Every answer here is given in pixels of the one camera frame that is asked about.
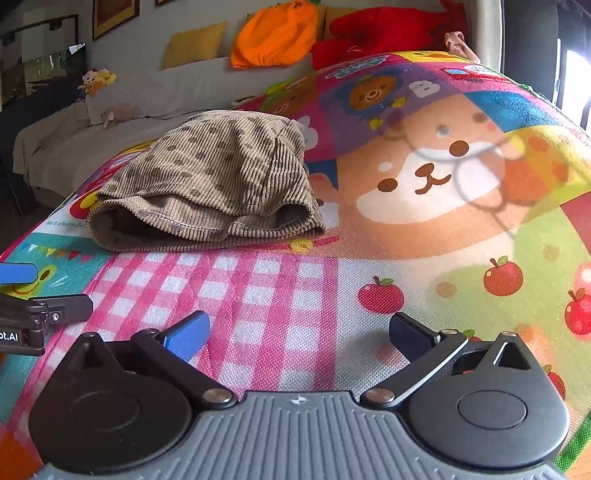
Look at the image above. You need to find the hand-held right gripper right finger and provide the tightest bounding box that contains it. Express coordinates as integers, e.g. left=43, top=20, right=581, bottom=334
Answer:
left=361, top=312, right=536, bottom=408

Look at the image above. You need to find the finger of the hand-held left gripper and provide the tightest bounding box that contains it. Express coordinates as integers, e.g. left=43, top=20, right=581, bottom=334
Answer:
left=0, top=294, right=94, bottom=331
left=0, top=262, right=40, bottom=285

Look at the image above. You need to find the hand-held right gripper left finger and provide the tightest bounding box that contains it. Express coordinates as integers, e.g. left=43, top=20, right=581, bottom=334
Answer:
left=65, top=311, right=238, bottom=409

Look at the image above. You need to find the brown spotted corduroy garment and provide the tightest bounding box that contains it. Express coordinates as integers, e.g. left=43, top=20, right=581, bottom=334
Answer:
left=86, top=109, right=327, bottom=254

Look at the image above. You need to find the colourful cartoon play mat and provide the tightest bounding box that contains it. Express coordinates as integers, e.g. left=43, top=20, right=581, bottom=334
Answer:
left=0, top=50, right=591, bottom=480

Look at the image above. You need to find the small beige plush toy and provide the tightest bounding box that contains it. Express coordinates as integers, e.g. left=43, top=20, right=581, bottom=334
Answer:
left=100, top=104, right=142, bottom=130

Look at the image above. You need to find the small yellow plush toy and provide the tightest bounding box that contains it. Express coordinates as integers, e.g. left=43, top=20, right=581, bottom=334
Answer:
left=76, top=67, right=117, bottom=99

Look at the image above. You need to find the dark glass tank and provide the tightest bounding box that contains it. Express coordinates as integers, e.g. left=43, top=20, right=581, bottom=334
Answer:
left=0, top=14, right=88, bottom=112

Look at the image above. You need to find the sofa with white cover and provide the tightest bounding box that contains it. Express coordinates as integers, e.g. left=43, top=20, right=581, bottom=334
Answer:
left=12, top=44, right=333, bottom=197

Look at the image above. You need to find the yellow cushion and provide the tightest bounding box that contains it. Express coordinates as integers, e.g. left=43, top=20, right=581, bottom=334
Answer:
left=322, top=6, right=345, bottom=41
left=161, top=21, right=230, bottom=70

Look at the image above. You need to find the pink cloth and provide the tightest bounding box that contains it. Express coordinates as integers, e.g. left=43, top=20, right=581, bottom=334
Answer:
left=444, top=31, right=481, bottom=64

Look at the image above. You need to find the red plush toy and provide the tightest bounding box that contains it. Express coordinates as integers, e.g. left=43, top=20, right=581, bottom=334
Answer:
left=311, top=0, right=468, bottom=71

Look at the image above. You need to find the orange pumpkin plush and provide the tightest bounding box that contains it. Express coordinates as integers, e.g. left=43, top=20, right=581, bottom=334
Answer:
left=229, top=0, right=320, bottom=70

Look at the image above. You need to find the white rounded panel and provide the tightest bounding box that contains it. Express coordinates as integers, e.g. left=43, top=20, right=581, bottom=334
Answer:
left=475, top=0, right=505, bottom=71

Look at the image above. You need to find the black window frame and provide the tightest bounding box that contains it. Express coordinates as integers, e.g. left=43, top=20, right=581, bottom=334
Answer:
left=551, top=0, right=591, bottom=127

